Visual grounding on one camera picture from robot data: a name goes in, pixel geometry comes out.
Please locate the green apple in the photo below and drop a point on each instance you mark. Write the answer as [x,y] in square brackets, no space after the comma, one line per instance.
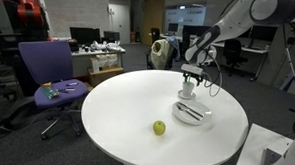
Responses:
[159,127]

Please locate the blue jacket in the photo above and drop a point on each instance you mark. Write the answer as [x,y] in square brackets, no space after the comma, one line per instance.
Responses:
[174,46]

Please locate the white office desk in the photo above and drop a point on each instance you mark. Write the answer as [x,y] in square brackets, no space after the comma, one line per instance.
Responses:
[98,55]

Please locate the white clutter pile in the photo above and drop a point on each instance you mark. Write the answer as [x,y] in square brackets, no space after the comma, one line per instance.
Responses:
[105,46]

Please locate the cardboard box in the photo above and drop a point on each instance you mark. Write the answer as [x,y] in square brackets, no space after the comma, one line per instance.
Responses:
[106,75]

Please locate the small black monitor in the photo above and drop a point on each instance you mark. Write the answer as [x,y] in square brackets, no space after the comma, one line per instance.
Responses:
[111,36]

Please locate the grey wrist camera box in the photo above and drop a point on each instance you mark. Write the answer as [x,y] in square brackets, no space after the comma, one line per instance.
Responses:
[192,69]

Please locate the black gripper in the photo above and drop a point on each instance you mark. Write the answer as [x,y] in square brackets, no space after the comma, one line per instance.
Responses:
[194,75]

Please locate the purple office chair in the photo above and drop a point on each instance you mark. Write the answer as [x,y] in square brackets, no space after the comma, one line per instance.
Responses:
[51,75]

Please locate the chair with beige jacket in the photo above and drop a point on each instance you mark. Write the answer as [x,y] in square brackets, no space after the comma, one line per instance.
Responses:
[161,55]

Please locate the large white plate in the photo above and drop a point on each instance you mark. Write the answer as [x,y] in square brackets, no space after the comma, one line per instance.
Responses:
[190,113]

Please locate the clear plastic bags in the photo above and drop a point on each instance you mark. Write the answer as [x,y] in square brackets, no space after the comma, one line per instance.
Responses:
[103,61]

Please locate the silver knife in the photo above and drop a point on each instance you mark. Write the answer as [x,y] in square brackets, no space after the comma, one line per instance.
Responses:
[191,109]

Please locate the green straw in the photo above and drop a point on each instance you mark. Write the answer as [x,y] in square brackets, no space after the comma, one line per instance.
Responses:
[189,79]

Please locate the small yellow item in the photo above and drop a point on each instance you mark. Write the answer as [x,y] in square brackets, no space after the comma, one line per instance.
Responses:
[47,84]

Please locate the green flat pack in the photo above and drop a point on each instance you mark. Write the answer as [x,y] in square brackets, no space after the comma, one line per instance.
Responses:
[49,92]

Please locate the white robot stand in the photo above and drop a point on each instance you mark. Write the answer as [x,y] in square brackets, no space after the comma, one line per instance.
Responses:
[261,152]

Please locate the small white saucer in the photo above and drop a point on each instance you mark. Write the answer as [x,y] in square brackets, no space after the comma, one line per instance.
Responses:
[186,95]

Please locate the white mug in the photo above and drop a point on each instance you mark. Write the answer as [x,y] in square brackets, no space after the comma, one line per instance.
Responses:
[188,89]

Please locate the row of black monitors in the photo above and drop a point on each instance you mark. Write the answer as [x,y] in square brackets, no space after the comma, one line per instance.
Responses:
[176,27]

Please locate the black office chair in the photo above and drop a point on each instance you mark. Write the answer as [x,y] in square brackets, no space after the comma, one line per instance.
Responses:
[234,51]

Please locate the long white desk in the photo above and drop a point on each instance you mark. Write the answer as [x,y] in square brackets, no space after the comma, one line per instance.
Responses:
[255,49]

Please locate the silver fork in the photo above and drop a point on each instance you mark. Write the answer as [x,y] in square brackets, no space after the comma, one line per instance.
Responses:
[186,113]

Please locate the large black monitor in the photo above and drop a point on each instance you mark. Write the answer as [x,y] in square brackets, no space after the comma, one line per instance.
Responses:
[84,35]

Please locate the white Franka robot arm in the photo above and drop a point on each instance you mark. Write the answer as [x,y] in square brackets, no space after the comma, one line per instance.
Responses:
[257,14]

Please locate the red industrial robot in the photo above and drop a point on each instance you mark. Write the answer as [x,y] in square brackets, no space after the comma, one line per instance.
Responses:
[25,10]

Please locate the grey marker pen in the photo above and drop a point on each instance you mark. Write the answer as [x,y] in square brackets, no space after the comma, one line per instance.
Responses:
[72,84]
[68,89]

